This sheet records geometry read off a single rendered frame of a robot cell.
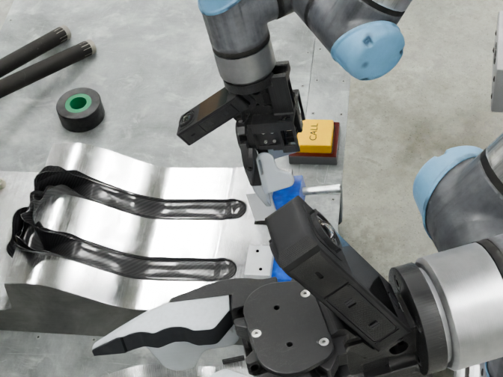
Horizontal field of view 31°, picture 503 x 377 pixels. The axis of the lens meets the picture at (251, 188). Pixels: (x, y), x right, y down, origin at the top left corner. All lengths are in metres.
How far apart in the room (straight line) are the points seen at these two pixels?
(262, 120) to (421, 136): 1.48
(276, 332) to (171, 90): 1.15
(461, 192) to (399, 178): 1.80
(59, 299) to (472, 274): 0.83
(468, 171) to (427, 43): 2.19
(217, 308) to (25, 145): 1.11
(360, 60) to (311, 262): 0.56
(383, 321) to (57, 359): 0.88
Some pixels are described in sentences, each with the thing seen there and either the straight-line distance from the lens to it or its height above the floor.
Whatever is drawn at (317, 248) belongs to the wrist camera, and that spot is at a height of 1.55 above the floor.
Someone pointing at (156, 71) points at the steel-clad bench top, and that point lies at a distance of 1.72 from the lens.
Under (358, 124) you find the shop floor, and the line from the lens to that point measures 2.68.
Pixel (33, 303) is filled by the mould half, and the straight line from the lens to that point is 1.34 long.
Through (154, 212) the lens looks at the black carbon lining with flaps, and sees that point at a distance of 1.40.
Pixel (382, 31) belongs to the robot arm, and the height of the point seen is 1.27.
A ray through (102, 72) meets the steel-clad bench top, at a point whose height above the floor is 0.80.
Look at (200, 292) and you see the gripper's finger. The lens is 0.60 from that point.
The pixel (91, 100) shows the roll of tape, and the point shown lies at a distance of 1.65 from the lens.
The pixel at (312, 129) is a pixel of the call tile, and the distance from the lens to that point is 1.53.
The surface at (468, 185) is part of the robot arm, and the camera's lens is 0.74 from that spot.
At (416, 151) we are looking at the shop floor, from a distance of 2.61.
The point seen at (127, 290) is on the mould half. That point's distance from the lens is 1.31.
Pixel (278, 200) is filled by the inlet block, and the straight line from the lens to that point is 1.31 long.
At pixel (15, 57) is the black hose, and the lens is 1.77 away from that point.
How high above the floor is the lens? 1.95
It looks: 50 degrees down
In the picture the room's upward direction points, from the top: 9 degrees counter-clockwise
